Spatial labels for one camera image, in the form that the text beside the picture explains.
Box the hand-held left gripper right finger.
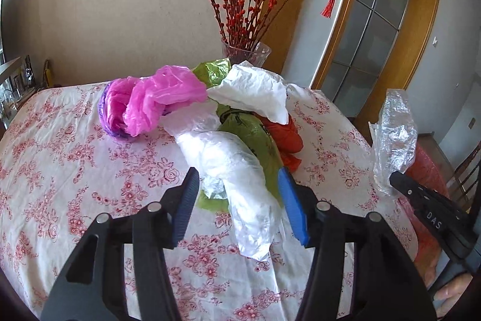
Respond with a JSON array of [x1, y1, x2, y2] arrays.
[[277, 167, 438, 321]]

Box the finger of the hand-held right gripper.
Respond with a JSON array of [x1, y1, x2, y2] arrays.
[[390, 171, 427, 211]]

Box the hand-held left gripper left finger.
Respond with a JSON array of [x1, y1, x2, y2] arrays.
[[39, 167, 201, 321]]

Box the clear crinkled plastic bag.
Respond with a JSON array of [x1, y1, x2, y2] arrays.
[[368, 88, 418, 197]]

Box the translucent white plastic bag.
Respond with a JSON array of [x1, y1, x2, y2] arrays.
[[160, 106, 284, 261]]

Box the orange plastic bag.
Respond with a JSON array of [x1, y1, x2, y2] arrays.
[[261, 114, 304, 171]]

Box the light green plastic bag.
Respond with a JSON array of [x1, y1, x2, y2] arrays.
[[191, 58, 286, 212]]

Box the pink plastic bag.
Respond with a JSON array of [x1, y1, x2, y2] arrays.
[[101, 66, 208, 137]]

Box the person's right hand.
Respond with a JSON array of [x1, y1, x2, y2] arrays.
[[432, 274, 475, 311]]

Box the floral white tablecloth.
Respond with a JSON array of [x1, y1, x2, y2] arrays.
[[0, 82, 421, 321]]

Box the purple plastic bag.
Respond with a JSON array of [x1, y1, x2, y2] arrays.
[[98, 82, 173, 139]]

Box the opaque white plastic bag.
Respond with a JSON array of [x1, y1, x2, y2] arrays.
[[207, 60, 320, 125]]

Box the clear glass vase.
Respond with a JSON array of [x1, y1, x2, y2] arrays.
[[221, 40, 272, 71]]

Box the frosted glass panel door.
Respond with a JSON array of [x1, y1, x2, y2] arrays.
[[321, 0, 418, 116]]

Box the shelf clutter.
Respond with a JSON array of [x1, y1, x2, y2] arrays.
[[11, 55, 38, 100]]

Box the wooden wall trim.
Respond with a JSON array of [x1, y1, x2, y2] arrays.
[[259, 0, 324, 75]]

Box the wooden door frame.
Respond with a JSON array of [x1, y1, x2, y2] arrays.
[[310, 0, 444, 134]]

